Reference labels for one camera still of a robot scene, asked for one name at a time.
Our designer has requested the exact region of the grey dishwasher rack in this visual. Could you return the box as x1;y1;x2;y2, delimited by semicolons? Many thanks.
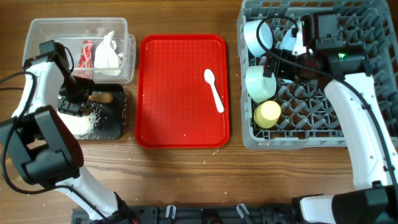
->
236;1;397;150

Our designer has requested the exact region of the white plastic spoon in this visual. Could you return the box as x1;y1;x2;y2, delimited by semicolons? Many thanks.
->
204;68;224;113

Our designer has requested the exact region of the carrot piece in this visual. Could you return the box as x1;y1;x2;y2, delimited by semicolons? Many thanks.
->
88;92;113;103

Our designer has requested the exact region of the clear plastic bin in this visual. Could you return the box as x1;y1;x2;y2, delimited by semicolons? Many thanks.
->
22;17;136;83

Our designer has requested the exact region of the red candy wrapper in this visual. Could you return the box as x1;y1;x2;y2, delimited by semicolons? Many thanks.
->
77;40;93;79

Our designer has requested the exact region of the light blue bowl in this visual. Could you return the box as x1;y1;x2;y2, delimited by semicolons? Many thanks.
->
243;21;273;57

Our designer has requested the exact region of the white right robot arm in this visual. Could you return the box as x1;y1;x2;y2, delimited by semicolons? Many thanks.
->
282;12;397;223

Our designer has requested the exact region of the black mounting rail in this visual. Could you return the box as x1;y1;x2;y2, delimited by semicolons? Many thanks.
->
71;203;299;224

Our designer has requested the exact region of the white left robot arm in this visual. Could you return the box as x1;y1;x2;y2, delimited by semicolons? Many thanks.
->
1;40;140;223

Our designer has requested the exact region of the yellow plastic cup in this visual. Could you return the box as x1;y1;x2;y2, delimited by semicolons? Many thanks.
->
254;101;281;128

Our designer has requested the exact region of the brown food scrap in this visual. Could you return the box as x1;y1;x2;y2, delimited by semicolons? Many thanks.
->
82;108;91;116

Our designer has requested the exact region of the white napkin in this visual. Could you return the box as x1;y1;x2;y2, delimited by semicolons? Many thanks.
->
93;30;124;77

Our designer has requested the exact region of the light blue plate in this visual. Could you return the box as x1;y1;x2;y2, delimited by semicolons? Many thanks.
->
279;22;307;56

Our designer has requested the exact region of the green bowl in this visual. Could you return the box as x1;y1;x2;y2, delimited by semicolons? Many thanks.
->
245;65;277;103

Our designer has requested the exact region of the red serving tray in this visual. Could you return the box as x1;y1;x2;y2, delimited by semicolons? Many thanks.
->
135;34;230;149

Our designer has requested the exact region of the white rice pile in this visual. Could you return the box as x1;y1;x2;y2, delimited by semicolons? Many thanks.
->
58;112;98;139

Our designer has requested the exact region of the black plastic tray bin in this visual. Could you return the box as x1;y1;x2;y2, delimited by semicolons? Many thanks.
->
77;84;124;140

